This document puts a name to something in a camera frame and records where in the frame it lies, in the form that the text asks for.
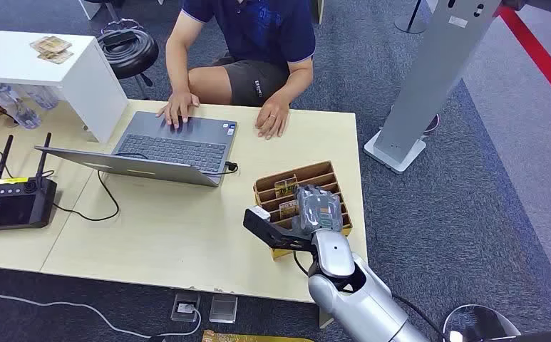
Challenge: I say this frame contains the person's left hand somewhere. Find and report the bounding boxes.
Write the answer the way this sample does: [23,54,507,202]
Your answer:
[254,100,291,142]

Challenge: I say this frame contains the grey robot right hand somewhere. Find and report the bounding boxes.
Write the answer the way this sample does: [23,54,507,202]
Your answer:
[295,185,344,237]

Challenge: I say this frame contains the person's right hand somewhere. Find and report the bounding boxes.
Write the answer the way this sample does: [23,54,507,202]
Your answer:
[155,90,201,131]

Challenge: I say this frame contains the patterned card in holder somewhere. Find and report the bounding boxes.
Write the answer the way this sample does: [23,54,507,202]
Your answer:
[278,199,300,221]
[274,176,299,199]

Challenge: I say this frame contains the brown slotted card holder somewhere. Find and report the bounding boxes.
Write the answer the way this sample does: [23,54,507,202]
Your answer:
[252,160,354,261]

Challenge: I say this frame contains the person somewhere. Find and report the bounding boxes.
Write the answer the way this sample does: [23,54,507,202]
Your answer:
[155,0,317,142]

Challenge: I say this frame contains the grey laptop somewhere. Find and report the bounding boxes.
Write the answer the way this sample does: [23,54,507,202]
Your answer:
[34,110,239,188]

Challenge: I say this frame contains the white desk shelf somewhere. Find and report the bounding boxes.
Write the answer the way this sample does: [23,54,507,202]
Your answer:
[0,28,130,145]

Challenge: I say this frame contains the clear plastic water bottle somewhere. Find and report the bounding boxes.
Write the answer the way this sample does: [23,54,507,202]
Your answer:
[0,82,43,130]
[24,85,61,111]

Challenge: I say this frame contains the closed floor socket box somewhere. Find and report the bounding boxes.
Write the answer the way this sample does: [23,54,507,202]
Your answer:
[208,294,239,325]

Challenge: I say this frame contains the gold patterned sheet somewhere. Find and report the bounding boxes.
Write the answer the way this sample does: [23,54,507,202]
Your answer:
[201,329,315,342]

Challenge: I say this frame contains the silver upright stand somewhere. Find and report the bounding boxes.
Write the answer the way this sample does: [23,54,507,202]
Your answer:
[363,0,504,175]

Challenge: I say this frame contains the floor socket box with plug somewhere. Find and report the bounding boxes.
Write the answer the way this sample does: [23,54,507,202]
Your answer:
[170,291,202,323]

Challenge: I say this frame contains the black pole stand base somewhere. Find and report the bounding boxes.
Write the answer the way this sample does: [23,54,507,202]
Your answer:
[393,0,431,36]

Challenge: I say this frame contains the black remote controller with antennas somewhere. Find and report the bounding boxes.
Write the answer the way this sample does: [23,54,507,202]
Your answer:
[0,132,58,233]

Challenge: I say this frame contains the shiny silver robot dome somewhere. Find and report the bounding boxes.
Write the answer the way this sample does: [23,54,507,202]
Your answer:
[442,304,522,342]

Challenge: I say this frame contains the black laptop plug cable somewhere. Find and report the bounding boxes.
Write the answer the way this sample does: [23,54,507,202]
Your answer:
[203,160,240,177]

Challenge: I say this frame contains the black stool with coiled cable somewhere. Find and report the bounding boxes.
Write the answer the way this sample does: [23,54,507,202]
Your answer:
[96,18,160,100]

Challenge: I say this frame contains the black cable on desk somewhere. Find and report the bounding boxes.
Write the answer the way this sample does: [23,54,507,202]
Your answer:
[0,144,151,223]

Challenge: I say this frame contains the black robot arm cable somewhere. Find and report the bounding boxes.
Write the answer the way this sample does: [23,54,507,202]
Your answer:
[391,293,447,337]

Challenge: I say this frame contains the white floor cable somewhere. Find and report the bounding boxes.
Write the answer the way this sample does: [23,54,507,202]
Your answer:
[0,279,203,341]

